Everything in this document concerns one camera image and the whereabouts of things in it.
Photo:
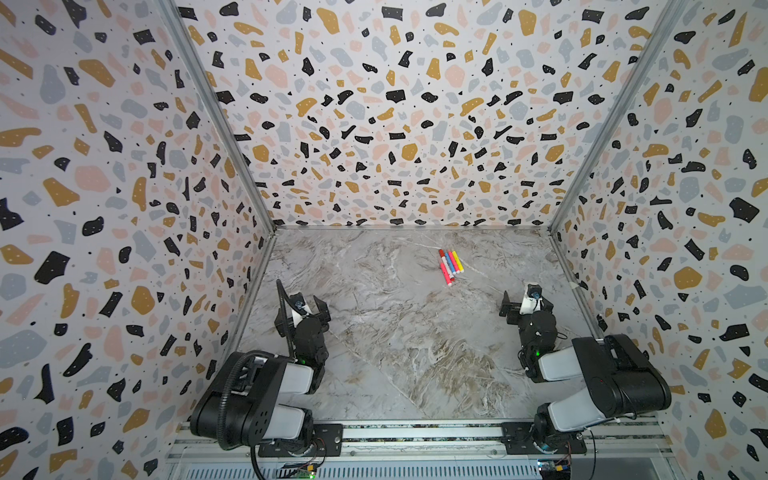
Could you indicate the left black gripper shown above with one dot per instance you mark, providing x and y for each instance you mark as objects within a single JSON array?
[{"x": 316, "y": 322}]

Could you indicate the yellow highlighter pen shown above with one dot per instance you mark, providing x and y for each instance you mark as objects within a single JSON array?
[{"x": 459, "y": 265}]

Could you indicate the red pink marker pen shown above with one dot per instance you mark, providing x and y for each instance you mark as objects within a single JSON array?
[{"x": 447, "y": 280}]

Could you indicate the blue pen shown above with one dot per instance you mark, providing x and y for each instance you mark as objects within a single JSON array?
[{"x": 449, "y": 265}]

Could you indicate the thin white red pen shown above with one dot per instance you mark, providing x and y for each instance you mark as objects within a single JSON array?
[{"x": 444, "y": 263}]

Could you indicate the pink highlighter pen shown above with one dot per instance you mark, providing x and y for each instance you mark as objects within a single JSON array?
[{"x": 453, "y": 263}]

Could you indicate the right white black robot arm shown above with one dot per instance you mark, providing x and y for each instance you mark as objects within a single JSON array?
[{"x": 619, "y": 381}]

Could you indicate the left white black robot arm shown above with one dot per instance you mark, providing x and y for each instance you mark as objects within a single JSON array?
[{"x": 242, "y": 405}]

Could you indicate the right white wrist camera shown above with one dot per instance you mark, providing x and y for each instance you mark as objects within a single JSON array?
[{"x": 529, "y": 306}]

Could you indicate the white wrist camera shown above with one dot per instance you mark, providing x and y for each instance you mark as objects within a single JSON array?
[
  {"x": 299, "y": 307},
  {"x": 529, "y": 306}
]

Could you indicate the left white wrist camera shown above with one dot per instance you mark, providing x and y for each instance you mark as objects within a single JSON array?
[{"x": 299, "y": 307}]

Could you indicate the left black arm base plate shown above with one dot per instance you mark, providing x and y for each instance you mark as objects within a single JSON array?
[{"x": 324, "y": 440}]

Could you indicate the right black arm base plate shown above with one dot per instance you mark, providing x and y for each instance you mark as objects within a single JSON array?
[{"x": 529, "y": 438}]

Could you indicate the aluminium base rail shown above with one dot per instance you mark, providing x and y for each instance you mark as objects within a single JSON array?
[{"x": 482, "y": 449}]

